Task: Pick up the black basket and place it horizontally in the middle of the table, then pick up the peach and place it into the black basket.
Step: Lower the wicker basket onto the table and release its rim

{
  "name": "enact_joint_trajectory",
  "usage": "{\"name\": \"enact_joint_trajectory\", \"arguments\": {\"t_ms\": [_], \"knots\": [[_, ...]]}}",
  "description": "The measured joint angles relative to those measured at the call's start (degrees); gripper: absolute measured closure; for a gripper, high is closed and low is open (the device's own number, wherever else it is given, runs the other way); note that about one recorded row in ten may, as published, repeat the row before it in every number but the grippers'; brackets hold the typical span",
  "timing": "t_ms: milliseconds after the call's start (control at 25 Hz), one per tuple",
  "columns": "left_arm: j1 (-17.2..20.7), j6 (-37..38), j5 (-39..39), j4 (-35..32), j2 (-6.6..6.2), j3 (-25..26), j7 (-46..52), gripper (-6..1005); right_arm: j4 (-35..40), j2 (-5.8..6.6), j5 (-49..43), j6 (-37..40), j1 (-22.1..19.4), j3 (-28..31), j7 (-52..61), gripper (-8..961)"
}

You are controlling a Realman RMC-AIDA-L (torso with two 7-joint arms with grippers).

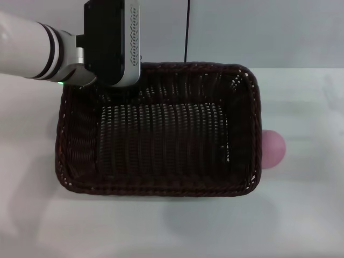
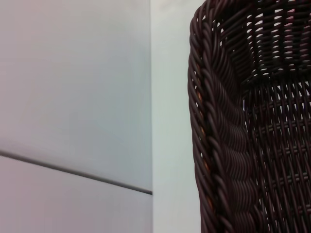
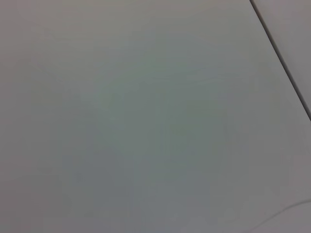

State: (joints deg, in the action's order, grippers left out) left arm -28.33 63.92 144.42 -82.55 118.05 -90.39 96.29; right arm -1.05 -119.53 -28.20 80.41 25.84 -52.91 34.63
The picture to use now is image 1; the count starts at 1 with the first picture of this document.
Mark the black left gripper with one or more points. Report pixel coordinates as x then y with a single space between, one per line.
107 40

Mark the dark woven wicker basket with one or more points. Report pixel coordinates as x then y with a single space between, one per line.
161 139

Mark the pink toy peach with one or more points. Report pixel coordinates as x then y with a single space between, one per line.
274 149

